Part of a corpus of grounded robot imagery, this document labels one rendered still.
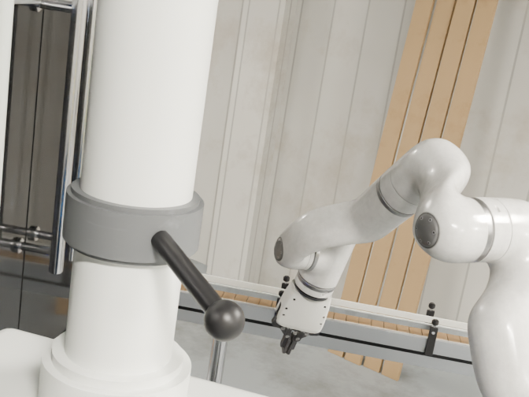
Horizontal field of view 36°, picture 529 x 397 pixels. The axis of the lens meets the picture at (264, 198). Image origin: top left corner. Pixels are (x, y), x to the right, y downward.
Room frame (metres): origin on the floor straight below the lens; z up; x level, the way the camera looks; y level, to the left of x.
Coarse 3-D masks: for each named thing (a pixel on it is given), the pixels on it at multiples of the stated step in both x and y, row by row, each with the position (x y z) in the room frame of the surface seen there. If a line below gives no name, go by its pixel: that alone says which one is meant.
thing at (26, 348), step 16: (0, 336) 0.56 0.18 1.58; (16, 336) 0.57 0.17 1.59; (32, 336) 0.57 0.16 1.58; (0, 352) 0.54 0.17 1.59; (16, 352) 0.54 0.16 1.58; (32, 352) 0.55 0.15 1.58; (0, 368) 0.52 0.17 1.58; (16, 368) 0.52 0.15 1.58; (32, 368) 0.52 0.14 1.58; (0, 384) 0.50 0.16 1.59; (16, 384) 0.50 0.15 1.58; (32, 384) 0.50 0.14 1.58; (192, 384) 0.54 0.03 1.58; (208, 384) 0.54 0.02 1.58
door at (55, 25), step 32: (64, 32) 1.21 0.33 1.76; (64, 64) 1.22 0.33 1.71; (32, 160) 1.13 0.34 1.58; (32, 192) 1.14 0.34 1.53; (32, 224) 1.15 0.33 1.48; (32, 256) 1.16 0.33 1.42; (32, 288) 1.17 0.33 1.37; (64, 288) 1.32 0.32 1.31; (32, 320) 1.18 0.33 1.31; (64, 320) 1.33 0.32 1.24
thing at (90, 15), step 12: (60, 0) 1.15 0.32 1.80; (96, 0) 1.14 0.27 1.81; (84, 36) 1.15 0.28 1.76; (84, 48) 1.14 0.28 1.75; (84, 60) 1.14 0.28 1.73; (84, 72) 1.14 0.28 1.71; (84, 84) 1.14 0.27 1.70; (84, 96) 1.14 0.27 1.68; (84, 108) 1.14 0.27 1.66; (84, 120) 1.14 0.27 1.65; (84, 132) 1.14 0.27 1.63; (72, 168) 1.14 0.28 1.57; (72, 180) 1.14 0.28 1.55; (36, 228) 1.15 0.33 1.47; (72, 252) 1.14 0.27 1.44
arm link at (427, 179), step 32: (416, 160) 1.31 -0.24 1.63; (448, 160) 1.27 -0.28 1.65; (384, 192) 1.37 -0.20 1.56; (416, 192) 1.32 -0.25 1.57; (448, 192) 1.17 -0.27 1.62; (416, 224) 1.17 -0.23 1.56; (448, 224) 1.13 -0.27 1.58; (480, 224) 1.15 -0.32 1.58; (448, 256) 1.14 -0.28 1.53; (480, 256) 1.16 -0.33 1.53
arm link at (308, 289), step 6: (300, 276) 1.56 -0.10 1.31; (300, 282) 1.56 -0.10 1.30; (306, 282) 1.55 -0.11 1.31; (300, 288) 1.56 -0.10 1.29; (306, 288) 1.55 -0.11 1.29; (312, 288) 1.54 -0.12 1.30; (318, 288) 1.54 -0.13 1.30; (312, 294) 1.55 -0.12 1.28; (318, 294) 1.55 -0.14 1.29; (324, 294) 1.55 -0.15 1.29; (330, 294) 1.56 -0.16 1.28
